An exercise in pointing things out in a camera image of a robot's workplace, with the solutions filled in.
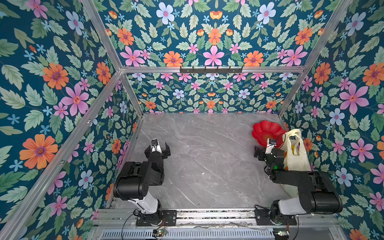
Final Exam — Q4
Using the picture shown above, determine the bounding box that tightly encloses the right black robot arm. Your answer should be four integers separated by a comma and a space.
254, 146, 343, 226

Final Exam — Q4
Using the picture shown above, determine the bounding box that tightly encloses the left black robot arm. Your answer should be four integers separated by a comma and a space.
113, 139, 171, 226

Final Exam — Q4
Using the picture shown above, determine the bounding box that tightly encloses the red flower-shaped plastic plate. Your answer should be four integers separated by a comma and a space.
252, 121, 287, 148

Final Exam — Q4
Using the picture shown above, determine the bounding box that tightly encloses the white vent grille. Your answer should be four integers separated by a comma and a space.
100, 229, 275, 240

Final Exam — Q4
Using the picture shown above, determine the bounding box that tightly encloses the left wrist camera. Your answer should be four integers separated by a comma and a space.
151, 139, 163, 153

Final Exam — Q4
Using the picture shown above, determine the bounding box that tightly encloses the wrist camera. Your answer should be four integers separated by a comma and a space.
265, 138, 277, 155
151, 139, 163, 153

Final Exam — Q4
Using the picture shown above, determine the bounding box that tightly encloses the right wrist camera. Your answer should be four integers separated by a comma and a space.
265, 138, 277, 155

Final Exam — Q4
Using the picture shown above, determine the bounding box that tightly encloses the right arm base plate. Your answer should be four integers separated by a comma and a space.
254, 209, 298, 226

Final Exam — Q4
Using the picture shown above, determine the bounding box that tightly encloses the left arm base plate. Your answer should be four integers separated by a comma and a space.
136, 210, 178, 227

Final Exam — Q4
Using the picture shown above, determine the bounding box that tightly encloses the aluminium front rail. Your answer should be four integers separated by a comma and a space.
94, 208, 340, 228

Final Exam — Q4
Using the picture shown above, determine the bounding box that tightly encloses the black hook rail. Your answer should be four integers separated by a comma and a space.
180, 66, 243, 75

